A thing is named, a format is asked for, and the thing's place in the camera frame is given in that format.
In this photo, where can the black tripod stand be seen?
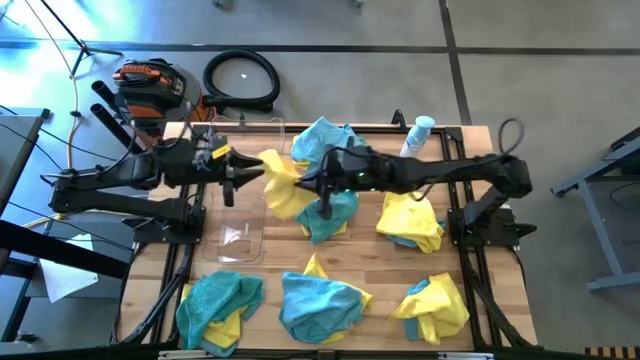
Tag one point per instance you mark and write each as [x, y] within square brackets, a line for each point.
[85, 49]

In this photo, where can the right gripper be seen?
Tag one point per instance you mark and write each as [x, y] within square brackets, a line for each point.
[350, 172]

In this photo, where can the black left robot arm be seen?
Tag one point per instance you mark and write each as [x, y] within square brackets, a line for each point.
[100, 175]

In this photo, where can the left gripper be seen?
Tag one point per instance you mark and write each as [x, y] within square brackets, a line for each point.
[210, 165]

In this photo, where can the orange black shop vacuum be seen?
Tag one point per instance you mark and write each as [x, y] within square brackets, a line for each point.
[150, 92]

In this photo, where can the white paper sheet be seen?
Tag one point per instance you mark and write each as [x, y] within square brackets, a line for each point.
[65, 280]

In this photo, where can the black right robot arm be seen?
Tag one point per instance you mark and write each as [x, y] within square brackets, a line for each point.
[450, 170]

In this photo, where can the grey desk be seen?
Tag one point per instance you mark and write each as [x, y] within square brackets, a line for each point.
[15, 150]

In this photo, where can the black metal stand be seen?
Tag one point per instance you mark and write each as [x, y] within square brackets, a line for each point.
[60, 250]

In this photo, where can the spray bottle with blue cap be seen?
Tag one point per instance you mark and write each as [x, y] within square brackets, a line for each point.
[416, 137]

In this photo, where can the silver bar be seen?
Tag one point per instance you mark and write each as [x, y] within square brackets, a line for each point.
[190, 356]
[465, 356]

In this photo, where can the black aluminium table frame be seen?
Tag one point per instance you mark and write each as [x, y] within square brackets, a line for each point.
[382, 131]

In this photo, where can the black vacuum wand tube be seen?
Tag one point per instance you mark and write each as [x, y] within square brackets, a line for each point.
[112, 125]
[102, 91]

